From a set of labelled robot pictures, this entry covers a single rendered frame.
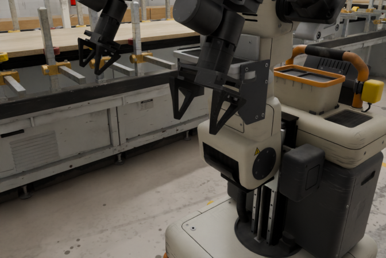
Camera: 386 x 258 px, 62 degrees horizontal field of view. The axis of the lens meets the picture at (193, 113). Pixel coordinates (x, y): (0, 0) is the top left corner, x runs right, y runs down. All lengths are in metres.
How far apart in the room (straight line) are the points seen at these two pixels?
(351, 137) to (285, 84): 0.29
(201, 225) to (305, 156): 0.61
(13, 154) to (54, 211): 0.41
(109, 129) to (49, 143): 0.40
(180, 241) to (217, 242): 0.15
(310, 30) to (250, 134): 0.33
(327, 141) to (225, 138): 0.33
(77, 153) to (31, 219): 0.49
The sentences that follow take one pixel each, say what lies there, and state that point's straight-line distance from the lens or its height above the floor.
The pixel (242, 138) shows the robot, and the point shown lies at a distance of 0.94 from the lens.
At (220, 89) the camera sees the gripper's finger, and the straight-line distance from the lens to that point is 0.50.
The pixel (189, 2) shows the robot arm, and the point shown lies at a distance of 0.51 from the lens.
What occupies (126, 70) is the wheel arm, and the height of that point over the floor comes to 0.82.
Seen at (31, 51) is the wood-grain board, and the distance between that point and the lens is 1.92.
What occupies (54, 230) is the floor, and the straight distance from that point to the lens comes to 1.97.
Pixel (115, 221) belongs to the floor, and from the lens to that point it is 1.92.
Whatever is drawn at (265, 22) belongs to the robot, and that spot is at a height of 1.13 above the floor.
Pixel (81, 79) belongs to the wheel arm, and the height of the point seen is 0.83.
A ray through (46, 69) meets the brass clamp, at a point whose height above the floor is 0.82.
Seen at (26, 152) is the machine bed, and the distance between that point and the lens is 2.16.
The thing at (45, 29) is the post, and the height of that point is 1.02.
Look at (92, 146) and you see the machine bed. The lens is 2.29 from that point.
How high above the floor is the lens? 1.22
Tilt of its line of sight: 22 degrees down
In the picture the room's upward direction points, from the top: straight up
